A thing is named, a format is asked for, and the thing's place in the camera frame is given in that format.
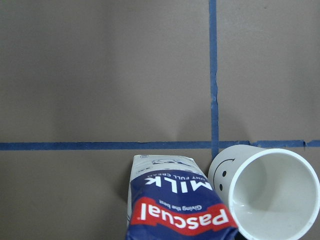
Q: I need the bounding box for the blue white milk carton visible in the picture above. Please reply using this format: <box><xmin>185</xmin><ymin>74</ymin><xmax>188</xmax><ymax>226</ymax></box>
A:
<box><xmin>125</xmin><ymin>155</ymin><xmax>238</xmax><ymax>240</ymax></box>

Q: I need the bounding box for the white smiley mug black handle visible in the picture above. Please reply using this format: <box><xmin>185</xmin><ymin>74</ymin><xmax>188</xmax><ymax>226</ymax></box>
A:
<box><xmin>208</xmin><ymin>144</ymin><xmax>320</xmax><ymax>240</ymax></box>

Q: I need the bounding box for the blue tape line crosswise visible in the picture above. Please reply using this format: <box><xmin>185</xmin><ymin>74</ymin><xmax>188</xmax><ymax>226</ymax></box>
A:
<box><xmin>0</xmin><ymin>139</ymin><xmax>320</xmax><ymax>151</ymax></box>

